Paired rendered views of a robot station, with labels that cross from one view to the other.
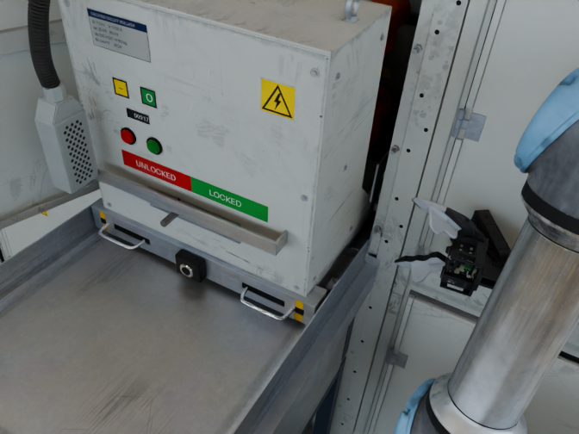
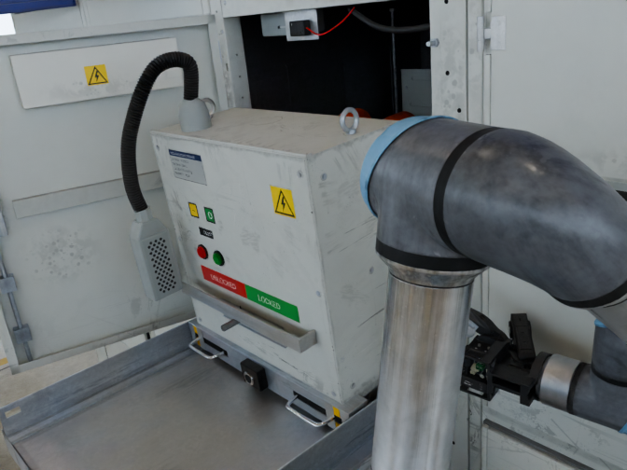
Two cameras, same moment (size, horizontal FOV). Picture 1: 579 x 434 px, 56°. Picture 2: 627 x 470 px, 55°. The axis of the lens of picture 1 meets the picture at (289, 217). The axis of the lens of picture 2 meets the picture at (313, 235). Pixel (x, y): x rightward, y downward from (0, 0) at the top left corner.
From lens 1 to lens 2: 0.41 m
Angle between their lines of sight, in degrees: 27
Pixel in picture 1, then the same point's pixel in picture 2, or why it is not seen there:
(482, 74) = not seen: hidden behind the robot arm
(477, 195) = (516, 299)
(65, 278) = (153, 381)
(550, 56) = not seen: hidden behind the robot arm
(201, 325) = (248, 429)
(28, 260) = (126, 363)
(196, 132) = (241, 241)
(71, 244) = (168, 355)
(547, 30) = (530, 121)
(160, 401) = not seen: outside the picture
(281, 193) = (302, 291)
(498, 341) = (382, 387)
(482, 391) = (381, 446)
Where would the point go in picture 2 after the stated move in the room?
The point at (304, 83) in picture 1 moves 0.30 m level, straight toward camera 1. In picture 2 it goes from (296, 185) to (191, 260)
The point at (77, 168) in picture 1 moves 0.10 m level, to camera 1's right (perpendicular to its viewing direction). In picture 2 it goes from (161, 279) to (202, 283)
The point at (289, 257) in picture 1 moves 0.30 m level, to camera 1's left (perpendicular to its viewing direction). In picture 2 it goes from (322, 359) to (182, 340)
